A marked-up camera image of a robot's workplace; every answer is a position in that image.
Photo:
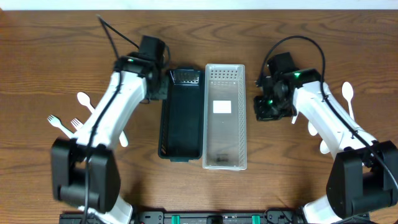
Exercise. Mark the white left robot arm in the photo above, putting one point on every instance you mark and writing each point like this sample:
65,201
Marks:
84,170

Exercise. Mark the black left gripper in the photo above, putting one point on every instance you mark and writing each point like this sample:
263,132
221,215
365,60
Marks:
160,86

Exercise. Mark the clear perforated plastic basket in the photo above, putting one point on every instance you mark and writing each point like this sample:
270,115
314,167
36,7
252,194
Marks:
224,135

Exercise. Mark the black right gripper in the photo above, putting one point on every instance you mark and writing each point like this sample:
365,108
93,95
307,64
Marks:
267,109

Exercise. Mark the cream plastic fork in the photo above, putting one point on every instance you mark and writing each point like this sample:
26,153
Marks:
123,139

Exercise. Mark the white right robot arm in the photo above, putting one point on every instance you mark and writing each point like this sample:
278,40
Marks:
363,175

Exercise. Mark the white label sticker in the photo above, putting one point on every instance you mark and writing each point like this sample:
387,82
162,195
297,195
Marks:
222,107

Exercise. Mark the dark green plastic basket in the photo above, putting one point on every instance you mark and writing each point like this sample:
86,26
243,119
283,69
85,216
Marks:
181,128

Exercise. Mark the black mounting rail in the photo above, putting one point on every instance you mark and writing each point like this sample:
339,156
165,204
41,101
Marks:
270,216

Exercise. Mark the pale green plastic fork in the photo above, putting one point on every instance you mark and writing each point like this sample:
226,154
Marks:
56,122

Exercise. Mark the white plastic spoon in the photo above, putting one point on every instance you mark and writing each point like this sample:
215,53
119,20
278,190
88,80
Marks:
324,148
311,129
348,93
294,118

